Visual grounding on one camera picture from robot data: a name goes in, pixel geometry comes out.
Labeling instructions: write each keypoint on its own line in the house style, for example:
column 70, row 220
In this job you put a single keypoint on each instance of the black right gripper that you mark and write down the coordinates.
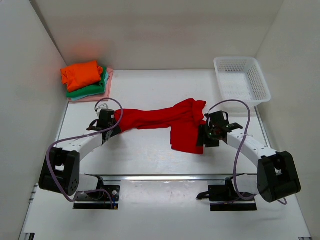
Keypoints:
column 202, row 138

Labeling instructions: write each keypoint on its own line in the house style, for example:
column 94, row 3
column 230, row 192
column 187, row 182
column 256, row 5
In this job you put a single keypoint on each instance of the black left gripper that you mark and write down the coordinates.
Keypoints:
column 116, row 131

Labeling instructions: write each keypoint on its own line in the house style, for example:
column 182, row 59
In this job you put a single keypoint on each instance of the red t shirt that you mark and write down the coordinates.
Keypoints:
column 184, row 119

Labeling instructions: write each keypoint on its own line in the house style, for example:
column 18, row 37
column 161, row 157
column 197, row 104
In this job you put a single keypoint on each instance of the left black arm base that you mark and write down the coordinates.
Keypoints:
column 100, row 200

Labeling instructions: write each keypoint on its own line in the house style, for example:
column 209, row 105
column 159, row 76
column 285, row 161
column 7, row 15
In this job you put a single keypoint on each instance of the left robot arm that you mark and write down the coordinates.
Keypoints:
column 61, row 168

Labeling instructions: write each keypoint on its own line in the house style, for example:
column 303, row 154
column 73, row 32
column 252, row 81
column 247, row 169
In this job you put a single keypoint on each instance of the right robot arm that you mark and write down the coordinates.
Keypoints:
column 276, row 177

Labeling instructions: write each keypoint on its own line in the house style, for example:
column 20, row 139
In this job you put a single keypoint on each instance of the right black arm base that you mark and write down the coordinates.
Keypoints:
column 223, row 198

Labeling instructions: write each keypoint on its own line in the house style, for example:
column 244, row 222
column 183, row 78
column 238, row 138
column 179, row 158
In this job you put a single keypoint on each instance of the folded pink t shirt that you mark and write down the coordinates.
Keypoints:
column 96, row 97

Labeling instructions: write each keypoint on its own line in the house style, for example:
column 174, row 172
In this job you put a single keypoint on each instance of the folded green t shirt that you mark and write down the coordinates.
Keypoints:
column 85, row 91

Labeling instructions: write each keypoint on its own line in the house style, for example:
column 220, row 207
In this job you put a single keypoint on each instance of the folded mint t shirt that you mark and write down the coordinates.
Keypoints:
column 75, row 98

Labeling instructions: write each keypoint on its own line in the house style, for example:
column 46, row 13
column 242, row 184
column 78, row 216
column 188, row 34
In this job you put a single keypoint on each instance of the white plastic basket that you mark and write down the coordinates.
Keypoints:
column 241, row 78

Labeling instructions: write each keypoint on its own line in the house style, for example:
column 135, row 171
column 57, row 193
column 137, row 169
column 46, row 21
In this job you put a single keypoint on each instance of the folded orange t shirt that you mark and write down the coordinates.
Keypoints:
column 80, row 75

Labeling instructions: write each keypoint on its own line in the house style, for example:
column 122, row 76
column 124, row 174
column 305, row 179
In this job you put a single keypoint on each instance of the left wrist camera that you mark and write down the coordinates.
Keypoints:
column 105, row 117

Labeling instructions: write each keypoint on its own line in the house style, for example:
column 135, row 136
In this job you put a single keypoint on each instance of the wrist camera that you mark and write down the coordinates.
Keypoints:
column 105, row 117
column 220, row 121

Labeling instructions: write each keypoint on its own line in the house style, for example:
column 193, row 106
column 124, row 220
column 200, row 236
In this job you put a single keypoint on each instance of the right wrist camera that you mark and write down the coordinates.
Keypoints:
column 220, row 121

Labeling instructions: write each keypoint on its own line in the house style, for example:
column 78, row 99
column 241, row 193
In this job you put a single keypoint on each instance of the aluminium table rail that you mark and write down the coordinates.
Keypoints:
column 164, row 178

